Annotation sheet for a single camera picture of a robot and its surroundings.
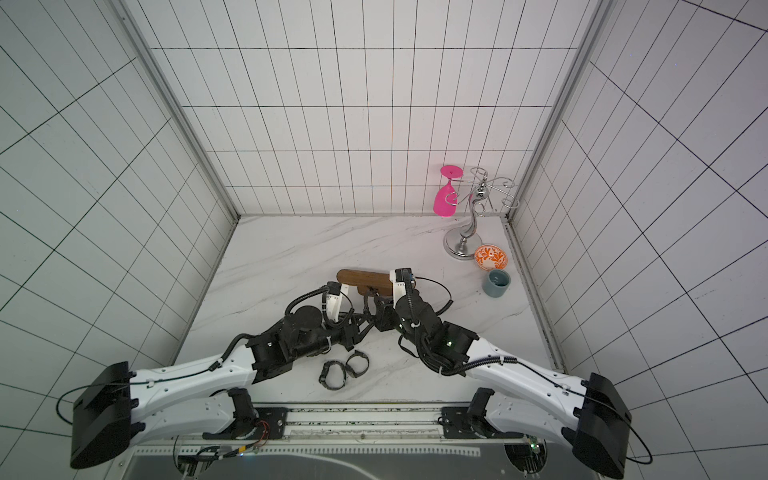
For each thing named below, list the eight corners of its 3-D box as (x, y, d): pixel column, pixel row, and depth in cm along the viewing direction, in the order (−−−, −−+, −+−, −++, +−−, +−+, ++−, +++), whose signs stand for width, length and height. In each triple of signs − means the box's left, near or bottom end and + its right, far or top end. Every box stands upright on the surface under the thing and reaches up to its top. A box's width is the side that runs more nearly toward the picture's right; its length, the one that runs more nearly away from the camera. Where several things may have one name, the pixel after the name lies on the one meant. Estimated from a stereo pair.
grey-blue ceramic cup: (484, 297, 99) (489, 287, 93) (480, 280, 103) (485, 269, 98) (507, 297, 99) (513, 287, 93) (501, 280, 103) (507, 269, 98)
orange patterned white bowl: (477, 271, 104) (480, 265, 101) (472, 251, 110) (475, 244, 107) (506, 271, 104) (510, 265, 101) (500, 251, 110) (503, 244, 107)
